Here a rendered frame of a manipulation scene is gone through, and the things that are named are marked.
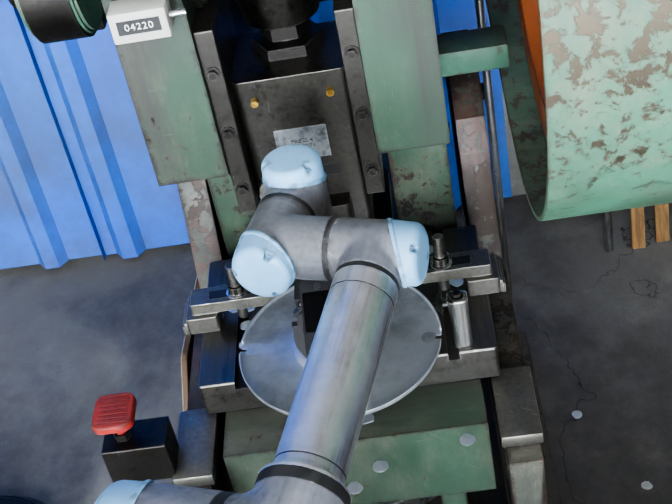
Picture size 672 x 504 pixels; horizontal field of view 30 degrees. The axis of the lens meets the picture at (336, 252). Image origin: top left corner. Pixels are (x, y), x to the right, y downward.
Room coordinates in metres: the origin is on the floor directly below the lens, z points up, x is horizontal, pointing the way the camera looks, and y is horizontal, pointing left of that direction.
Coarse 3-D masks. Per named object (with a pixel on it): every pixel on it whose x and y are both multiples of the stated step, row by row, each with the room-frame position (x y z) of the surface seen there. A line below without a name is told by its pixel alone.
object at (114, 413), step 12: (108, 396) 1.34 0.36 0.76; (120, 396) 1.33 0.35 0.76; (132, 396) 1.33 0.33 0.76; (96, 408) 1.32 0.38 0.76; (108, 408) 1.31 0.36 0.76; (120, 408) 1.31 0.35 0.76; (132, 408) 1.31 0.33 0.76; (96, 420) 1.30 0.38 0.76; (108, 420) 1.29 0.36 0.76; (120, 420) 1.28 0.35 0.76; (132, 420) 1.29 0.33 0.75; (96, 432) 1.28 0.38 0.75; (108, 432) 1.28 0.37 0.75; (120, 432) 1.27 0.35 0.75
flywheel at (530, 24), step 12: (528, 0) 1.63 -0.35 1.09; (528, 12) 1.62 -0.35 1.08; (528, 24) 1.60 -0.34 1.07; (528, 36) 1.59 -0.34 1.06; (540, 36) 1.57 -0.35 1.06; (528, 48) 1.58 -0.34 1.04; (540, 48) 1.56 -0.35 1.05; (528, 60) 1.60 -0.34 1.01; (540, 60) 1.54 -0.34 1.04; (540, 72) 1.51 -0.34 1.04; (540, 84) 1.49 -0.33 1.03; (540, 96) 1.47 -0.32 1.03; (540, 108) 1.48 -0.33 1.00
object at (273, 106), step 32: (320, 32) 1.49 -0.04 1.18; (256, 64) 1.47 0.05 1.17; (288, 64) 1.45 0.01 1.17; (320, 64) 1.43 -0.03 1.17; (256, 96) 1.42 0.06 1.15; (288, 96) 1.42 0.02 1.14; (320, 96) 1.41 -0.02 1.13; (256, 128) 1.42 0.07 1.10; (288, 128) 1.42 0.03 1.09; (320, 128) 1.41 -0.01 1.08; (352, 128) 1.41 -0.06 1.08; (256, 160) 1.43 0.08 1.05; (352, 160) 1.41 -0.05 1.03; (352, 192) 1.41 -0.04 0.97
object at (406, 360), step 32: (288, 288) 1.45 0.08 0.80; (256, 320) 1.40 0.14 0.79; (288, 320) 1.39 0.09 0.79; (416, 320) 1.33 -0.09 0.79; (288, 352) 1.32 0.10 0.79; (384, 352) 1.28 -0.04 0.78; (416, 352) 1.27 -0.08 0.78; (256, 384) 1.27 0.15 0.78; (288, 384) 1.26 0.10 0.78; (384, 384) 1.22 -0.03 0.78; (416, 384) 1.21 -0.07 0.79
